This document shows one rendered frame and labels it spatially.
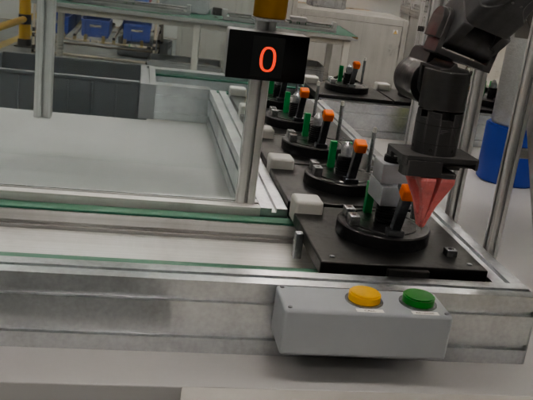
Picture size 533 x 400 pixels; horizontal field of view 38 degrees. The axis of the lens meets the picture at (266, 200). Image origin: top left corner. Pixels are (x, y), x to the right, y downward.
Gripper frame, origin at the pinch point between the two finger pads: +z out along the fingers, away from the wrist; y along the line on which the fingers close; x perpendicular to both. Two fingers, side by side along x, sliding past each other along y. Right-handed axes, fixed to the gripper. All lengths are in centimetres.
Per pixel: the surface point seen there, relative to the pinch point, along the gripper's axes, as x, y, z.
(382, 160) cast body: -14.3, 1.3, -4.1
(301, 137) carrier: -67, 1, 4
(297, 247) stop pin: -14.2, 12.3, 9.9
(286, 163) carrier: -47.7, 7.8, 5.6
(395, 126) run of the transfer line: -131, -43, 12
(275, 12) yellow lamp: -23.7, 17.8, -22.9
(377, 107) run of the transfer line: -131, -37, 7
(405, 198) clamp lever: -5.9, 0.2, -1.1
